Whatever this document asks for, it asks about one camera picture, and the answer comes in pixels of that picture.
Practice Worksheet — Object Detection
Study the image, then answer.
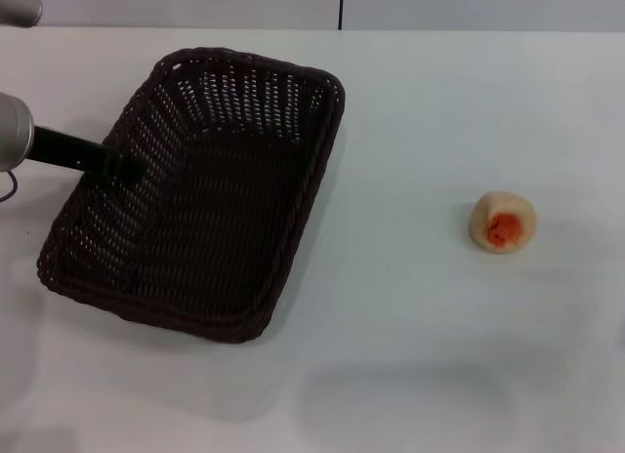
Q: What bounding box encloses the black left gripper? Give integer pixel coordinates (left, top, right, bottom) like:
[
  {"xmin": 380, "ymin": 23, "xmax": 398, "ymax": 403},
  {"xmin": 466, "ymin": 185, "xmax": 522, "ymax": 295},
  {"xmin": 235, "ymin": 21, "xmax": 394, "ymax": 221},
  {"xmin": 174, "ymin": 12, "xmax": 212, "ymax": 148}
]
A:
[{"xmin": 29, "ymin": 125, "xmax": 146, "ymax": 184}]

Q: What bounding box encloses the dark woven rectangular basket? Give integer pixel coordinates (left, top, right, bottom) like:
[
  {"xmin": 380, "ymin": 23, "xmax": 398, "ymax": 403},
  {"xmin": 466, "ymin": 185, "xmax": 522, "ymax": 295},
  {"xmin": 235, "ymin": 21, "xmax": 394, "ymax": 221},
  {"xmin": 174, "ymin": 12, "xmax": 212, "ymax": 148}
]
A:
[{"xmin": 35, "ymin": 46, "xmax": 348, "ymax": 346}]

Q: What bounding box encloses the round bun with orange centre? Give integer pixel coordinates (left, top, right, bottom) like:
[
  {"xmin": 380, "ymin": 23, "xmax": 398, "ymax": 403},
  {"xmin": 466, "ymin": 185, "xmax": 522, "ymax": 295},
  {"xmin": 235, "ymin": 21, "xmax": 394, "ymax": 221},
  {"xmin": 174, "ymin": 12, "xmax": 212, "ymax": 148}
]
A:
[{"xmin": 468, "ymin": 190, "xmax": 537, "ymax": 255}]

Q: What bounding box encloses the thin dark left arm cable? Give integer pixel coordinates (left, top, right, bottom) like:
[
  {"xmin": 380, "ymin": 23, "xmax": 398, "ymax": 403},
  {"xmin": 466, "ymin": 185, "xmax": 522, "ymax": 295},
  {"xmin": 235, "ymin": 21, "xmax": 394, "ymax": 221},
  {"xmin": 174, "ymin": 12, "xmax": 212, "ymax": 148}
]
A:
[{"xmin": 0, "ymin": 168, "xmax": 20, "ymax": 204}]

